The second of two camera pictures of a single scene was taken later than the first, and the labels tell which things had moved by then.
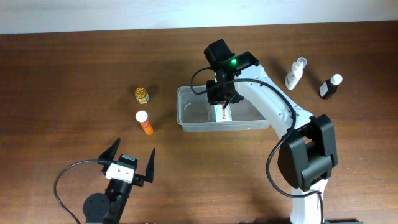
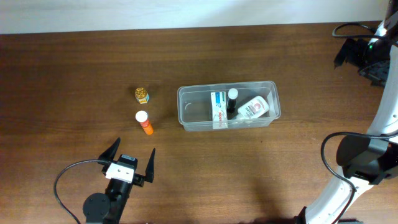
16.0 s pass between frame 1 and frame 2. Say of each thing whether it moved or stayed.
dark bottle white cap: moved
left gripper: stayed
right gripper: moved
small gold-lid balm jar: stayed
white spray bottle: moved
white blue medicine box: moved
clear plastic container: stayed
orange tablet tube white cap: stayed
